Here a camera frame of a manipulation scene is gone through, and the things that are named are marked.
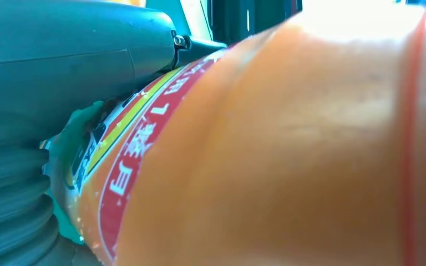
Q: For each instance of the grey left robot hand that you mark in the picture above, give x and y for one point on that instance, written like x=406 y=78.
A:
x=51 y=55

